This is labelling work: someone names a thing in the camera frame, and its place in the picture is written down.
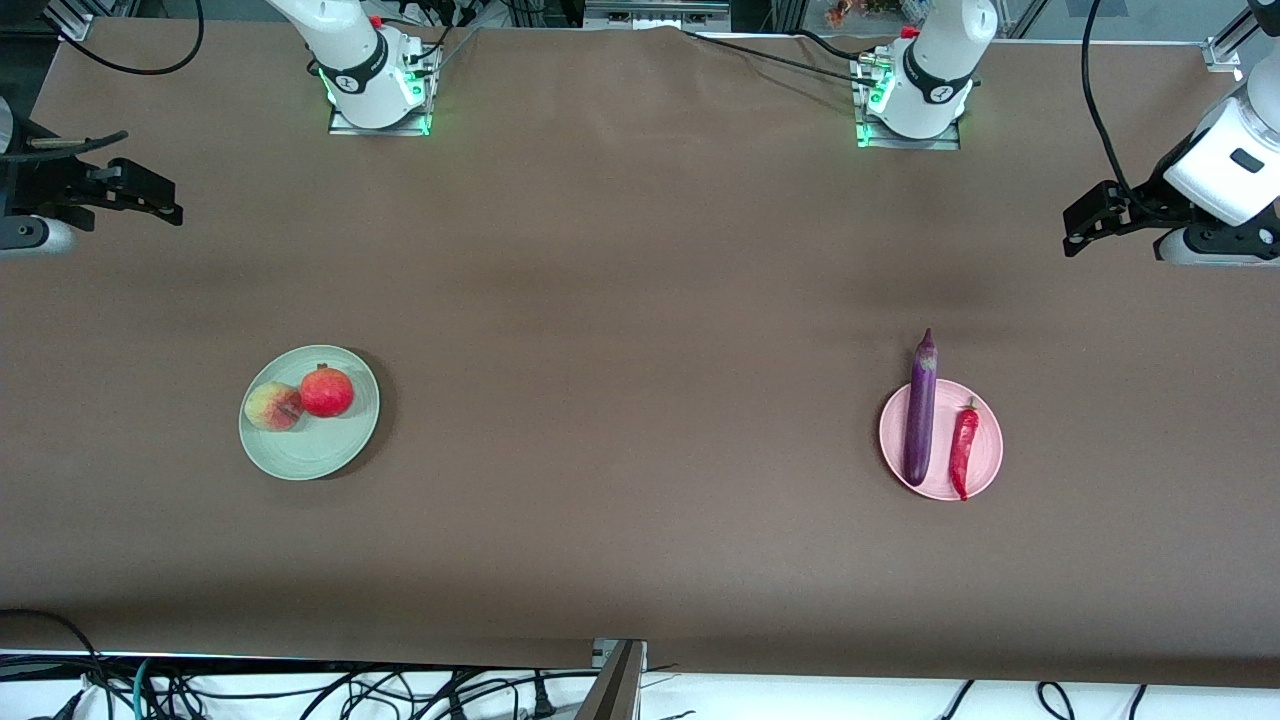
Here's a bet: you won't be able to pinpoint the yellow red peach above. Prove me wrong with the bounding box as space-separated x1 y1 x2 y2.
244 382 304 433

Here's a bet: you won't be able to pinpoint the red pomegranate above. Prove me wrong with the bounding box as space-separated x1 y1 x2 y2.
299 363 355 418

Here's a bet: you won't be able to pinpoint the red chili pepper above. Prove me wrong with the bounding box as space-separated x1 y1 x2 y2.
949 396 981 501

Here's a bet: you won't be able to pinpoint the long purple eggplant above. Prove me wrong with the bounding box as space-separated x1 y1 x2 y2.
903 328 940 488

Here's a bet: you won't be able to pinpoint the pink round plate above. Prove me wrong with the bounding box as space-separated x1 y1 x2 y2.
879 378 1004 501

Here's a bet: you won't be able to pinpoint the pale green round plate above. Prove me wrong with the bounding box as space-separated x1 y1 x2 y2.
238 344 382 482

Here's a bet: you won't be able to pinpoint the colourful toy items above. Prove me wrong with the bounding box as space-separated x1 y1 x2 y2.
825 0 903 28

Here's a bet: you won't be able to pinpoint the large table cover sheet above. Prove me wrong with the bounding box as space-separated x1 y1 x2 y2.
0 18 1280 691

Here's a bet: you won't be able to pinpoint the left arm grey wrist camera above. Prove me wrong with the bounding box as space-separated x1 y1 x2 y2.
1155 225 1280 267

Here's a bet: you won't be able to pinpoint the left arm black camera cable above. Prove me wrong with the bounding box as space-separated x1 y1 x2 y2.
1079 0 1148 203

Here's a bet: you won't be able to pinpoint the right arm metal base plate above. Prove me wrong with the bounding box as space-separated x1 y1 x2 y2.
328 40 436 137

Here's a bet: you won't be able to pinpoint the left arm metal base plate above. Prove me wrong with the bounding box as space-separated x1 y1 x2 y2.
855 52 963 152

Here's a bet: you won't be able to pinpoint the short black base cable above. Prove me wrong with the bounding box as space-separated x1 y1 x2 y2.
780 28 891 63

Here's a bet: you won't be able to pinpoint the long black base cable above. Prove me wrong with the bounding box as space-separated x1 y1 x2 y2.
683 28 881 87

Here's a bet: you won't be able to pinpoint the thick black looping cable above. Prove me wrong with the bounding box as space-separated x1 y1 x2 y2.
0 608 106 720

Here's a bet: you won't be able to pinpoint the aluminium frame profile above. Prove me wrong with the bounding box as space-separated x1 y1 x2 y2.
585 0 731 31

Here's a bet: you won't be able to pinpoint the tangled black cables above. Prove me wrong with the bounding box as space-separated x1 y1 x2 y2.
0 655 601 720

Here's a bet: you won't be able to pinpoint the grey metal camera post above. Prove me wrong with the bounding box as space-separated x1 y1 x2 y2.
578 638 648 720

